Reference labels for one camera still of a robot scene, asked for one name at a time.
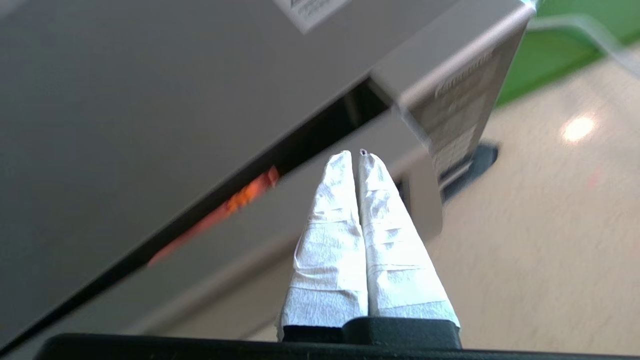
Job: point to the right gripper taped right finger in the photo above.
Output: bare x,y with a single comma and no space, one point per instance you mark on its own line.
395,250

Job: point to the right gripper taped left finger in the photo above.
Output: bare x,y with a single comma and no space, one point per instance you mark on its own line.
330,245

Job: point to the black silver microwave oven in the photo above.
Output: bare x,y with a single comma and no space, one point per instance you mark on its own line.
150,100

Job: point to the dark cloth pad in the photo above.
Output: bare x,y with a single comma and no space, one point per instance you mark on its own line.
475,167

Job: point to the green plastic cutting board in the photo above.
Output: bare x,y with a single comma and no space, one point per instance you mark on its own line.
560,55

